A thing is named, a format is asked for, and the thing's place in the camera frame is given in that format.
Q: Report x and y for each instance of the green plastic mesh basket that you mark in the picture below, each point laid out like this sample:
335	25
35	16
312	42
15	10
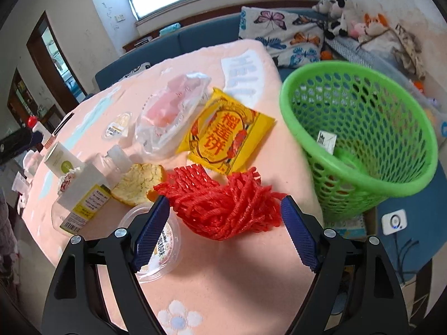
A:
297	111

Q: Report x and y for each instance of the brown framed door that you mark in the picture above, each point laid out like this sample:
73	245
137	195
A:
35	52

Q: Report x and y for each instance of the clear plastic dessert cup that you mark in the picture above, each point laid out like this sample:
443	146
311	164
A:
171	242

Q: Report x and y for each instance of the blue sofa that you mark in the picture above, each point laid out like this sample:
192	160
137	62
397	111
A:
195	38

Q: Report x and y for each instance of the teal packet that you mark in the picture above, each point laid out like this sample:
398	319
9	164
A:
170	29

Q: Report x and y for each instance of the small clear jelly cup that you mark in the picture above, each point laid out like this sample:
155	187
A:
117	126

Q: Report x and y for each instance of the butterfly print pillow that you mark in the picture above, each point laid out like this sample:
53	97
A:
279	31

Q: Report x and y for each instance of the red foam fruit net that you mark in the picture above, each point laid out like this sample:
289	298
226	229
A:
223	202

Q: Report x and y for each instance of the yellow snack packet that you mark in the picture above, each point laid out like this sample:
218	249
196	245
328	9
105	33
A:
223	129

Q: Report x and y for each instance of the white patterned cushion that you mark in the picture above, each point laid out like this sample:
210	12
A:
138	69

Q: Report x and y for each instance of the pink plush toy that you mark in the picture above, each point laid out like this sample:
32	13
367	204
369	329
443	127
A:
359	29

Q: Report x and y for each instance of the orange peel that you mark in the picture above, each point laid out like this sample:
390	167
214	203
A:
139	181

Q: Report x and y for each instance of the white wall switch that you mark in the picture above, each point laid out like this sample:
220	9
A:
120	17

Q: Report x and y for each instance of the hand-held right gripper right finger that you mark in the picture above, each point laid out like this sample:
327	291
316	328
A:
300	233

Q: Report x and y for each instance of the white plug-in device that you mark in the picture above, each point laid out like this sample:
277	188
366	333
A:
394	221

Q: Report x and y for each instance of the beige patterned cloth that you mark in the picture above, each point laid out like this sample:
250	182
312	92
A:
412	52

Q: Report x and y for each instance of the clear bottle with yellow label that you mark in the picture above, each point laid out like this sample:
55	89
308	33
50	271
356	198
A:
83	209

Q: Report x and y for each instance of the black and white cow plush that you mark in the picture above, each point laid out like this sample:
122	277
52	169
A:
340	14

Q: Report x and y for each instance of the white and green box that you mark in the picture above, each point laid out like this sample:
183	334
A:
61	158

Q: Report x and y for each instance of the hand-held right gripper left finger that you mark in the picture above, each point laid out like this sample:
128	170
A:
153	232

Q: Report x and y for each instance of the white paper tag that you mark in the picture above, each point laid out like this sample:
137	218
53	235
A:
326	143

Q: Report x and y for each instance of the clear plastic bag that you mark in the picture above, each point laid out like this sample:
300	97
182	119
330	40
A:
167	111

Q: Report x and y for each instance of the orange and white fox plush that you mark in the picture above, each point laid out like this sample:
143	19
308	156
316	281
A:
373	26

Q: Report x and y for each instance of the pink printed blanket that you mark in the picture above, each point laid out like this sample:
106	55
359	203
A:
227	279

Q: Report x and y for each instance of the white paper wrapper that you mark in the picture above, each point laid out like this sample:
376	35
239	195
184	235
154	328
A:
68	180

